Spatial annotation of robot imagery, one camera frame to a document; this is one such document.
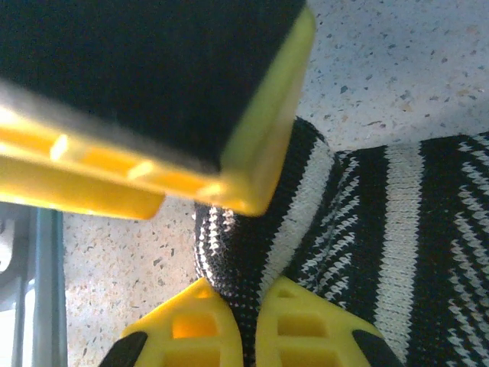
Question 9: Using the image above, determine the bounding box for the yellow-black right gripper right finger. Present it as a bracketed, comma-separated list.
[254, 274, 407, 367]

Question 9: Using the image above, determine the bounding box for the long aluminium base rail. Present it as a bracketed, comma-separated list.
[0, 202, 67, 367]

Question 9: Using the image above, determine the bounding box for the black white striped sock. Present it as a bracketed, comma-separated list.
[193, 116, 489, 367]

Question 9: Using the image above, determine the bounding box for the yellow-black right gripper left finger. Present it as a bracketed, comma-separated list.
[98, 275, 245, 367]

